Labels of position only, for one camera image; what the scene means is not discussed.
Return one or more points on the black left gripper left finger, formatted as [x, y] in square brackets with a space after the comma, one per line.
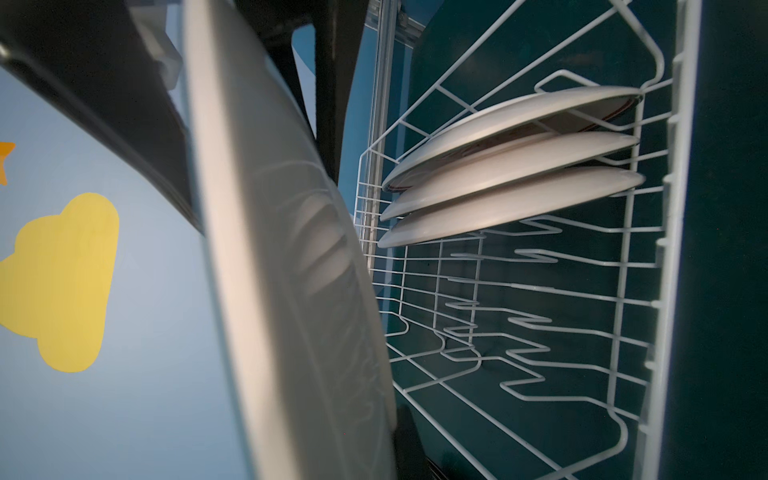
[88, 60]

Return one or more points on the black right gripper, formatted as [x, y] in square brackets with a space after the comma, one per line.
[338, 28]

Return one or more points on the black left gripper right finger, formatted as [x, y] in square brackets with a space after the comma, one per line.
[411, 461]

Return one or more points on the white round plate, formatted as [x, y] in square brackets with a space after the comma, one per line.
[507, 203]
[567, 111]
[501, 165]
[303, 333]

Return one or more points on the white wire dish rack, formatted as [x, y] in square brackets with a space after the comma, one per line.
[540, 348]

